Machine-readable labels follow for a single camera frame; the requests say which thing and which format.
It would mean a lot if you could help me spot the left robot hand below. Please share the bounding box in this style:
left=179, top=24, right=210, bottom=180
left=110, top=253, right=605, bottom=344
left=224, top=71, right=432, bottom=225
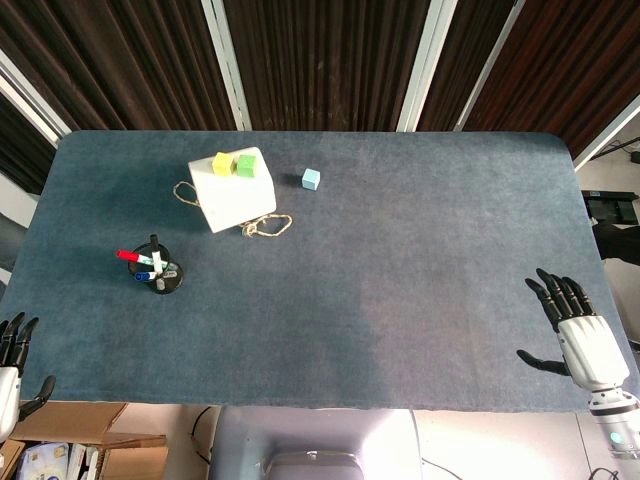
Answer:
left=0, top=312, right=57, bottom=445

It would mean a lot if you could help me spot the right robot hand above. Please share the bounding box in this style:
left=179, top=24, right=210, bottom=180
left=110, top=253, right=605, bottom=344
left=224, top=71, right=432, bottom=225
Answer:
left=516, top=268, right=631, bottom=392

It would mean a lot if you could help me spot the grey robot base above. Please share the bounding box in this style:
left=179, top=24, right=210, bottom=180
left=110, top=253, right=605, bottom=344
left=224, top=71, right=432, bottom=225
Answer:
left=208, top=405, right=424, bottom=480

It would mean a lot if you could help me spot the black round pen holder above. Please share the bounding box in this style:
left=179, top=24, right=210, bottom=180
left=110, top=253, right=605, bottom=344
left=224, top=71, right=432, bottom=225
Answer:
left=131, top=242, right=185, bottom=296

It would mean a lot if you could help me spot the brown cardboard box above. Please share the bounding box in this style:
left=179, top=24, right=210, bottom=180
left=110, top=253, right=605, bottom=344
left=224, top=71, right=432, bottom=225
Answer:
left=0, top=401, right=169, bottom=480

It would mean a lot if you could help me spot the blue felt table cloth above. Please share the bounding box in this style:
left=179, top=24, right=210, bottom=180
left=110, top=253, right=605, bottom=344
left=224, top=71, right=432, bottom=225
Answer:
left=0, top=130, right=633, bottom=414

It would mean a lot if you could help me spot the yellow foam cube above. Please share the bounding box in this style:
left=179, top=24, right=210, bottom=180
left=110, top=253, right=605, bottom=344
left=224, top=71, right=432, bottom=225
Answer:
left=211, top=152, right=236, bottom=177

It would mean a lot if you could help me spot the green foam cube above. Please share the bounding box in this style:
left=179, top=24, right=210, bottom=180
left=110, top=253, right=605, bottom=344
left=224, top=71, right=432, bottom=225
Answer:
left=234, top=153, right=258, bottom=179

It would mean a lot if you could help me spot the black equipment with cables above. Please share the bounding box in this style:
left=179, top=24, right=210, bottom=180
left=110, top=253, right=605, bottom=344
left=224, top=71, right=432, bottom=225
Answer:
left=582, top=189, right=640, bottom=261

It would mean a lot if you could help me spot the white box with rope handles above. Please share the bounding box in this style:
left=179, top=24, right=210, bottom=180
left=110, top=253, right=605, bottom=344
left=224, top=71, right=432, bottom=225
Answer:
left=172, top=145, right=294, bottom=239

